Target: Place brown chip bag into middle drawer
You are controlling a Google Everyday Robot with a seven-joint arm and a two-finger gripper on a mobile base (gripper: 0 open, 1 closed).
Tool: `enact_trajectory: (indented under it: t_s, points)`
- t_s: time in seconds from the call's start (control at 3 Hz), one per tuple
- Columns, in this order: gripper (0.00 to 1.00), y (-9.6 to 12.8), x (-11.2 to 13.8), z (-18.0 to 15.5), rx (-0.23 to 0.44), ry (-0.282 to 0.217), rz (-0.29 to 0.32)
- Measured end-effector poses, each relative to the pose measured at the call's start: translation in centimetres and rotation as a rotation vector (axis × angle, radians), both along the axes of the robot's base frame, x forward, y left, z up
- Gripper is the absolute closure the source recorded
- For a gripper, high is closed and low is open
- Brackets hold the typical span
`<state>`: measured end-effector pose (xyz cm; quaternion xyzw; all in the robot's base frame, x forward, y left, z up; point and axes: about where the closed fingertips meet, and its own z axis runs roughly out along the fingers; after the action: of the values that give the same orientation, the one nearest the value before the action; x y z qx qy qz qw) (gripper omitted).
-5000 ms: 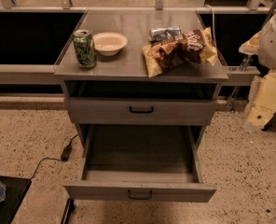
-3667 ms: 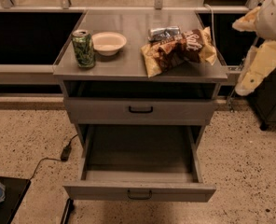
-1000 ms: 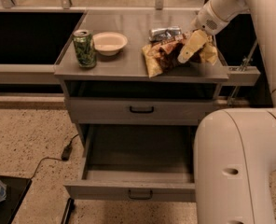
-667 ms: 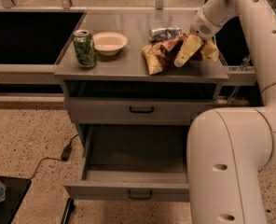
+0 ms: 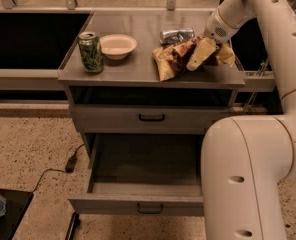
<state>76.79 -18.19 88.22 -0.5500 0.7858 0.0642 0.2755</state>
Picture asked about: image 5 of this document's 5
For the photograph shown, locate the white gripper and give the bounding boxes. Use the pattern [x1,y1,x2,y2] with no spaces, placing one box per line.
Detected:
[186,9,238,71]

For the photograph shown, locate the brown yellow chip bag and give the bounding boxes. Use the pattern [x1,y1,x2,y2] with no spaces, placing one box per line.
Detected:
[152,37,236,81]

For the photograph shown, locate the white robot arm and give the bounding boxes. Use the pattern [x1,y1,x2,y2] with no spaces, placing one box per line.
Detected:
[201,0,296,240]

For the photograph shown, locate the grey drawer cabinet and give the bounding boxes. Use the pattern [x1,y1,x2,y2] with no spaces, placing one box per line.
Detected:
[59,8,245,151]

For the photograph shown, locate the closed grey top drawer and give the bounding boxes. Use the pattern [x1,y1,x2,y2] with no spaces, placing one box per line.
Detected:
[69,105,230,134]

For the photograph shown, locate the open grey drawer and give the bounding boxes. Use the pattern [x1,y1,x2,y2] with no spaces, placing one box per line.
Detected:
[68,134,203,216]

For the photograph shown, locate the crushed silver can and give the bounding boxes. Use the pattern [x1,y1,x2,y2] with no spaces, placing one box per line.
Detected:
[160,28,195,45]

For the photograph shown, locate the white bowl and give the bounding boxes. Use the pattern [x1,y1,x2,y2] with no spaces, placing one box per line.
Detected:
[100,34,137,60]

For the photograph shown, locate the green soda can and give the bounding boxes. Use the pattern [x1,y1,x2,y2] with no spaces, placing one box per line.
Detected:
[78,31,103,73]

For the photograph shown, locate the black power adapter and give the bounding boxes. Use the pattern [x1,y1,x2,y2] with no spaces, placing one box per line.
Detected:
[65,156,77,173]

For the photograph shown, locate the black floor object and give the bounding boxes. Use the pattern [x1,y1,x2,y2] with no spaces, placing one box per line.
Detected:
[65,212,80,240]

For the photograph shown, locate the black tray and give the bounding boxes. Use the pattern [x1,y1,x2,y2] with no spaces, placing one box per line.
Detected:
[0,189,34,240]

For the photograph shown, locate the black power cable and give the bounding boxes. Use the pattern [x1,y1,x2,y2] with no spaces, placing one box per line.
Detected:
[32,143,86,194]

